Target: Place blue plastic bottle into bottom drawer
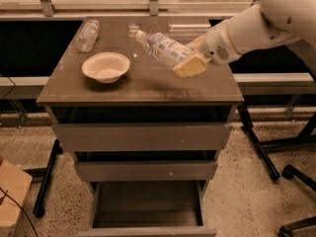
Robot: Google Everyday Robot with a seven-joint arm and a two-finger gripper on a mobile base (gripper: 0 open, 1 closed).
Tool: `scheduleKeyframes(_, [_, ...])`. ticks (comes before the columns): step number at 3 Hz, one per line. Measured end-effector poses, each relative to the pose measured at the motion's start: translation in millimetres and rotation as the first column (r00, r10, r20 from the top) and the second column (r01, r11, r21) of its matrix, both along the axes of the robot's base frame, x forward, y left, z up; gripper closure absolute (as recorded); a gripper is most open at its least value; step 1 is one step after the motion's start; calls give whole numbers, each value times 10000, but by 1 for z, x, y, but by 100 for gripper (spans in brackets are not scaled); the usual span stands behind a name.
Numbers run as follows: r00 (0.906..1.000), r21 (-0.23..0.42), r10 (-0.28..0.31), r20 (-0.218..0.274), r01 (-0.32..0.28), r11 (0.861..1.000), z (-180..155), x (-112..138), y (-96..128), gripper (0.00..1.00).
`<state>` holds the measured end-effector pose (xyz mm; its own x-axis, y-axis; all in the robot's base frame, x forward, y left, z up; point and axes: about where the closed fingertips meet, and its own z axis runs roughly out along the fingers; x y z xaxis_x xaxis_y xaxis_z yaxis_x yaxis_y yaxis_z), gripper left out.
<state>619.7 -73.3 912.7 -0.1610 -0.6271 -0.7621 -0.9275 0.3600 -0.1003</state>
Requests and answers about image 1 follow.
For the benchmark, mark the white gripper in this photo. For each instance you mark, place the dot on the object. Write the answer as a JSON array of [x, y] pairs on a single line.
[[217, 46]]

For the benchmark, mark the white blue labelled plastic bottle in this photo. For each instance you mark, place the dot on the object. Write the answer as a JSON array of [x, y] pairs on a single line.
[[167, 51]]

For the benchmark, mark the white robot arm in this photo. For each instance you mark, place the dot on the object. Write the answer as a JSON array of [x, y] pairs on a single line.
[[266, 24]]

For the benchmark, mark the grey drawer cabinet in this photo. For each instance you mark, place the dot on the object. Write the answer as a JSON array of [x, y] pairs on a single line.
[[148, 93]]

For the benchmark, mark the clear crumpled plastic bottle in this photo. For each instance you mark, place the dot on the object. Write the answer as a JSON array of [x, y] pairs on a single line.
[[88, 35]]

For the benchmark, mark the grey middle drawer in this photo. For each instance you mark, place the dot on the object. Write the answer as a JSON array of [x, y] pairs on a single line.
[[145, 171]]

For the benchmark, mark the grey top drawer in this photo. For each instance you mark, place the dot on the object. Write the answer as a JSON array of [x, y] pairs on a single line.
[[135, 137]]

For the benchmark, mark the grey open bottom drawer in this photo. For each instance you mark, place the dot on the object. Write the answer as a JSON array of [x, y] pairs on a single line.
[[148, 209]]

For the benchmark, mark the white paper bowl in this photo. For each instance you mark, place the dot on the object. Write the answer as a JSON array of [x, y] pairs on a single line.
[[106, 67]]

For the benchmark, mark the cardboard box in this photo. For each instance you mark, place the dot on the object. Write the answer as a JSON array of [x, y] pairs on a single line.
[[15, 184]]

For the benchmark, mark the black left stand leg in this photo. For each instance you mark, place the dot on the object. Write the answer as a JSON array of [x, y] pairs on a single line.
[[39, 210]]

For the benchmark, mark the black right stand frame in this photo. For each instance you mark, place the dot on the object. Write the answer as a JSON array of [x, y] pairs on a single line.
[[305, 136]]

